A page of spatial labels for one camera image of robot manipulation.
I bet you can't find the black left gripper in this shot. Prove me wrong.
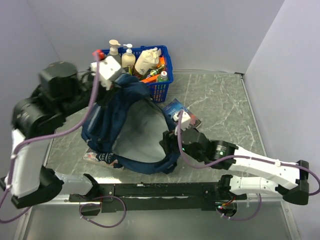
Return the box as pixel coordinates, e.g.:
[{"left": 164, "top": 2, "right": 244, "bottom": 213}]
[{"left": 55, "top": 65, "right": 120, "bottom": 119}]

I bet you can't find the blue Jane Eyre book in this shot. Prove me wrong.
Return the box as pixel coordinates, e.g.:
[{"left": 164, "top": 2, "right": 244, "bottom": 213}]
[{"left": 162, "top": 98, "right": 202, "bottom": 131}]

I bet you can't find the navy blue student backpack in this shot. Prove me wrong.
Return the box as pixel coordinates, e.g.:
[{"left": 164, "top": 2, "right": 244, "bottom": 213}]
[{"left": 81, "top": 73, "right": 180, "bottom": 175}]

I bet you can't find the Little Women book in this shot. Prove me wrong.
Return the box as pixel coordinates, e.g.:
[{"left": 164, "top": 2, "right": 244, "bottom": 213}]
[{"left": 83, "top": 148, "right": 124, "bottom": 170}]

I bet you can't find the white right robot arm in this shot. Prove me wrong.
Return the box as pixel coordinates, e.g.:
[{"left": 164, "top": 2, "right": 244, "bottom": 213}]
[{"left": 159, "top": 128, "right": 310, "bottom": 206}]

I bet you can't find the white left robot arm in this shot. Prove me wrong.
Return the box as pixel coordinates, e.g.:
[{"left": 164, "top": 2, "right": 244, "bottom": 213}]
[{"left": 0, "top": 57, "right": 122, "bottom": 209}]

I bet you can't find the blue plastic shopping basket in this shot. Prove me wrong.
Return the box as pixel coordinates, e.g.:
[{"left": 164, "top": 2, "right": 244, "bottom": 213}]
[{"left": 92, "top": 44, "right": 174, "bottom": 103}]

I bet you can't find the grey pump bottle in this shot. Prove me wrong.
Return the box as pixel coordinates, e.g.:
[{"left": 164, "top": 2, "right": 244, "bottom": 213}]
[{"left": 107, "top": 39, "right": 122, "bottom": 65}]

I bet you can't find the cream pump lotion bottle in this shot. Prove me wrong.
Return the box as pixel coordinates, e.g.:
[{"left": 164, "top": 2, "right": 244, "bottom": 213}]
[{"left": 121, "top": 43, "right": 136, "bottom": 72}]

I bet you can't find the orange package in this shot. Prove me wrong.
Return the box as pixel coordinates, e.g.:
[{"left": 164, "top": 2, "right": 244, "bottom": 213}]
[{"left": 140, "top": 74, "right": 160, "bottom": 84}]

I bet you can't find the green glass bottle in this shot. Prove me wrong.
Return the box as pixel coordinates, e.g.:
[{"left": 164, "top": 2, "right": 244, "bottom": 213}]
[{"left": 146, "top": 64, "right": 166, "bottom": 79}]

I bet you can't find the beige cloth sack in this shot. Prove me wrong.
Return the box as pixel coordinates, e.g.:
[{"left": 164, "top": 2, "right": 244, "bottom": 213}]
[{"left": 133, "top": 47, "right": 162, "bottom": 77}]

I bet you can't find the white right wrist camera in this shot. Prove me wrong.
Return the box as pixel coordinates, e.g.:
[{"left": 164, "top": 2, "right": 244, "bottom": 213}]
[{"left": 172, "top": 109, "right": 191, "bottom": 136}]

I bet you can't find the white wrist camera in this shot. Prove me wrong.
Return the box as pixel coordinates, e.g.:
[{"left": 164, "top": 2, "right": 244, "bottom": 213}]
[
  {"left": 90, "top": 49, "right": 123, "bottom": 91},
  {"left": 172, "top": 109, "right": 191, "bottom": 136}
]

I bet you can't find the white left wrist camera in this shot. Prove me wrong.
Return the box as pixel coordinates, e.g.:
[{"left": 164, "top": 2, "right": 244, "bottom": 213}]
[{"left": 90, "top": 49, "right": 123, "bottom": 91}]

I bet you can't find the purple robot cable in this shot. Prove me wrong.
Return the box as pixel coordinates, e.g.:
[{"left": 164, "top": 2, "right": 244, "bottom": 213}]
[{"left": 79, "top": 196, "right": 127, "bottom": 228}]

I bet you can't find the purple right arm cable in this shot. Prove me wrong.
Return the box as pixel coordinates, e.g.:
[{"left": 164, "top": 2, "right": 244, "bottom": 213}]
[{"left": 176, "top": 112, "right": 320, "bottom": 222}]

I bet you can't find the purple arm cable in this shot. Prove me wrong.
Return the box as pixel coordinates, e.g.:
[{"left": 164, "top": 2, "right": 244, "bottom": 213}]
[
  {"left": 176, "top": 112, "right": 320, "bottom": 222},
  {"left": 0, "top": 58, "right": 102, "bottom": 224}
]

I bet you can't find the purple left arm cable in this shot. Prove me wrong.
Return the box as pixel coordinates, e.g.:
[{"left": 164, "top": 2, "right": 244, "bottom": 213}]
[{"left": 0, "top": 58, "right": 102, "bottom": 224}]

